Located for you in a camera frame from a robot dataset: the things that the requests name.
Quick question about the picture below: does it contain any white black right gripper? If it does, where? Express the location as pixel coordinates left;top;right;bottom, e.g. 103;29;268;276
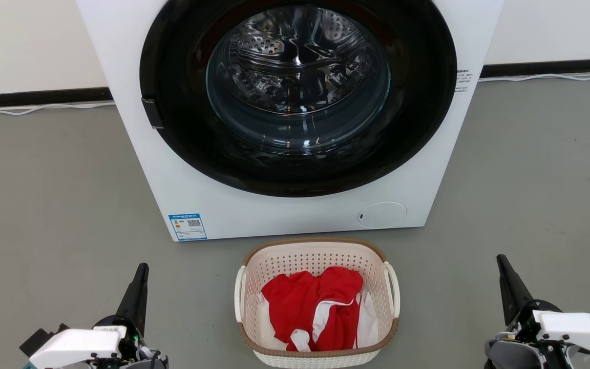
484;254;590;369

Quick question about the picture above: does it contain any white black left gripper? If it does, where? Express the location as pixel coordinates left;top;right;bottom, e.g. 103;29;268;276
29;263;169;369

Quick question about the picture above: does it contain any cream perforated laundry basket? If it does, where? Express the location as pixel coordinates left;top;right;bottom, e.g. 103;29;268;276
234;237;401;369

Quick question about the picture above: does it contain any blue energy label sticker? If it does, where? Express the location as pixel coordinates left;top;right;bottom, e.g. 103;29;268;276
168;213;207;241

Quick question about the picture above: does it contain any round white filter cover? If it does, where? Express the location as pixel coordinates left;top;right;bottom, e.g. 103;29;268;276
357;201;408;230

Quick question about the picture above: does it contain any red and white garment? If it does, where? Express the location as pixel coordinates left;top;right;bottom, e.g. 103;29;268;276
261;266;365;353

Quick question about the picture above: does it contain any white front-load washing machine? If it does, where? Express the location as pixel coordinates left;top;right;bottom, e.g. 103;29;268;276
76;0;504;242

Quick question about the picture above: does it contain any black round washer door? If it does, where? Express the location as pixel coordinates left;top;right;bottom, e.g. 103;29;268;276
140;0;458;198

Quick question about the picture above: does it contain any small printed text label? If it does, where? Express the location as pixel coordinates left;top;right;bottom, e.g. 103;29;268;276
455;69;474;93

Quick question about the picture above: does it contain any black baseboard strip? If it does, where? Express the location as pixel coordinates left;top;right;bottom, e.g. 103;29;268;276
481;58;590;78
0;87;114;109

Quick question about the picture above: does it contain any steel washing drum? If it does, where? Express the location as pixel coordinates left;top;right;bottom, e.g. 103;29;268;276
217;6;386;111

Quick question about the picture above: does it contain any black washer door handle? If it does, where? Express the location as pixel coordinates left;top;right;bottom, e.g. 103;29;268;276
141;97;165;130

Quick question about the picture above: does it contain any white floor cable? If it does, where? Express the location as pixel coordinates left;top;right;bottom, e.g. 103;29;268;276
0;101;116;116
478;72;590;83

